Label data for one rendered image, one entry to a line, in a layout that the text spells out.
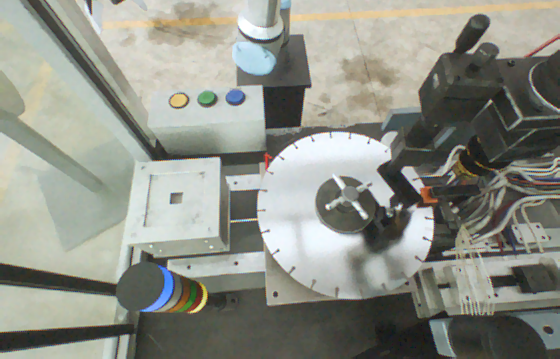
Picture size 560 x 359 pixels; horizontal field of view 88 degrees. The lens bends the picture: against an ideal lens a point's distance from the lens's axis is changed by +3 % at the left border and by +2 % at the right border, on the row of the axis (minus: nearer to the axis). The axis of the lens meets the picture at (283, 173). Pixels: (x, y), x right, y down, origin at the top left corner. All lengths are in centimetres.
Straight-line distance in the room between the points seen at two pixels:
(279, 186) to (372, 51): 190
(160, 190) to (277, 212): 26
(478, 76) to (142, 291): 39
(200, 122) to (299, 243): 38
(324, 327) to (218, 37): 210
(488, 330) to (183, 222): 50
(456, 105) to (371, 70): 187
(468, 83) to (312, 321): 56
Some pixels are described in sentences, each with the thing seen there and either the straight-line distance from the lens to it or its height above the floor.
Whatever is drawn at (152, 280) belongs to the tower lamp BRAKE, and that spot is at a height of 116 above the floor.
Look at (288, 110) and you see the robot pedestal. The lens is 110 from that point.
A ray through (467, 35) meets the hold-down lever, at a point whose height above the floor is 126.
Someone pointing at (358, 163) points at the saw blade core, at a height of 95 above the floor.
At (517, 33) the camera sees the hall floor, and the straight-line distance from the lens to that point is 301.
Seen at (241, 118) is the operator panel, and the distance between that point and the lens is 71.
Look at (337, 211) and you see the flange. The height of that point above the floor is 96.
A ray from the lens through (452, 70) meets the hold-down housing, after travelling 34.
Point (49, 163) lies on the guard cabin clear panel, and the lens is 55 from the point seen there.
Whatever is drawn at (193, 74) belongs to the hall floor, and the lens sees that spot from 216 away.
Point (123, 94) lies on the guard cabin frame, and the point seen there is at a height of 97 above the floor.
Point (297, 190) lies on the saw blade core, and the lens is 55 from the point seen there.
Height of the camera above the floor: 146
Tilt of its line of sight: 63 degrees down
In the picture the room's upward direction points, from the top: 2 degrees clockwise
